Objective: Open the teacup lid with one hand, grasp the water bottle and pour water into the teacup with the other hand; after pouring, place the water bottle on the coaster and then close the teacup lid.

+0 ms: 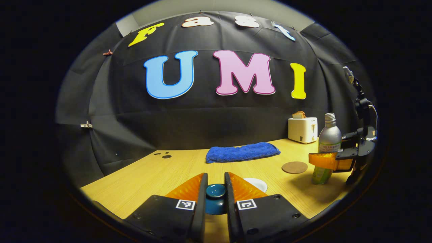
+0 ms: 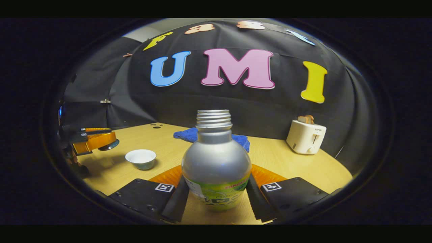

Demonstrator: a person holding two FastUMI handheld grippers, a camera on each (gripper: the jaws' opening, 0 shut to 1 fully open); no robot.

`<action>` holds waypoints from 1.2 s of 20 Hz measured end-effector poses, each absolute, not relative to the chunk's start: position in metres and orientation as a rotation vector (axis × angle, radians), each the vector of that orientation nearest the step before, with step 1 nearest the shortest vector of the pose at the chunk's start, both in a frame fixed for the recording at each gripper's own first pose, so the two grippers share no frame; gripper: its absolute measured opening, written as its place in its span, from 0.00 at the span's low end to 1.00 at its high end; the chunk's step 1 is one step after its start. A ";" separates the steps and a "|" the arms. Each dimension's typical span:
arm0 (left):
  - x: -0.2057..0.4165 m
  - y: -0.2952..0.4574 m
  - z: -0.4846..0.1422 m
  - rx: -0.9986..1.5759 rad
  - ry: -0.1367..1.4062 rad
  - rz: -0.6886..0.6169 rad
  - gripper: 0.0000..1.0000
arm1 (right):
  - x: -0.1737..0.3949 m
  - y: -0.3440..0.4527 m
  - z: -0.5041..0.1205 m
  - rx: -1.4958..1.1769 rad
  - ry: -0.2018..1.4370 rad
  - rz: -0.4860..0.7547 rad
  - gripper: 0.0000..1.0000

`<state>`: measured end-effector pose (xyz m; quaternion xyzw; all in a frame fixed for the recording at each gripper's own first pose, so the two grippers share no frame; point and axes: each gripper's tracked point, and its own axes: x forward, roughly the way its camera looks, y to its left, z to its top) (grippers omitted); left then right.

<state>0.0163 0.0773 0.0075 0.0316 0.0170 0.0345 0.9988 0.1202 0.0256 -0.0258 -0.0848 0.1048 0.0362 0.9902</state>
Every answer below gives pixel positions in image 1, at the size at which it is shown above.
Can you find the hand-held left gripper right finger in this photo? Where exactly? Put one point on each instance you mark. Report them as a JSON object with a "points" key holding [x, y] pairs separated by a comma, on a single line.
{"points": [[231, 216]]}

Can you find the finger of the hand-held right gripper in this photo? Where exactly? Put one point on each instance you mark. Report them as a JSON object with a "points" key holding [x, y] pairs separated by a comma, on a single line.
{"points": [[325, 161], [350, 140]]}

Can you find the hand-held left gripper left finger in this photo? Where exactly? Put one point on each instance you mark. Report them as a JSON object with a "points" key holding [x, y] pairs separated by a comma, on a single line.
{"points": [[200, 216]]}

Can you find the silver and green water bottle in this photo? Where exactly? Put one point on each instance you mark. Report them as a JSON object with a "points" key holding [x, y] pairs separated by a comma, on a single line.
{"points": [[329, 136]]}

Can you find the blue teacup lid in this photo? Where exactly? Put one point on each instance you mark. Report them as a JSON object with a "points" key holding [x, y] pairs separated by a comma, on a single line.
{"points": [[216, 199]]}

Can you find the round brown coaster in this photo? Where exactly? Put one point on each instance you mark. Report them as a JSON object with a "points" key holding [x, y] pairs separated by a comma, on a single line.
{"points": [[294, 167]]}

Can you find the white and green teacup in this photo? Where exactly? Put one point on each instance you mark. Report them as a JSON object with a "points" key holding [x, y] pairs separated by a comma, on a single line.
{"points": [[258, 184]]}

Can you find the white toaster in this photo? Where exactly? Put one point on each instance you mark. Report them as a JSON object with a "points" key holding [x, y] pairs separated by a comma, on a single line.
{"points": [[302, 130]]}

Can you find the bread slice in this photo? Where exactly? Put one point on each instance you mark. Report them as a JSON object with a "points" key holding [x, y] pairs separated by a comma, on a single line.
{"points": [[299, 115]]}

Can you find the blue towel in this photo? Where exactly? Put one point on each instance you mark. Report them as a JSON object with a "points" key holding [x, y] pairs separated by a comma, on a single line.
{"points": [[241, 152]]}

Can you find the black backdrop cloth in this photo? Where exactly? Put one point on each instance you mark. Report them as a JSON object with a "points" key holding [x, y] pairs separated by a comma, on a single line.
{"points": [[216, 118]]}

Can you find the white clip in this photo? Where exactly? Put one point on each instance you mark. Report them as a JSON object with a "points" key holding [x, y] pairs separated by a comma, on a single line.
{"points": [[86, 125]]}

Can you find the red clip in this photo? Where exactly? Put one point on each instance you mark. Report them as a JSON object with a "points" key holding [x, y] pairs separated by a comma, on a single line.
{"points": [[108, 53]]}

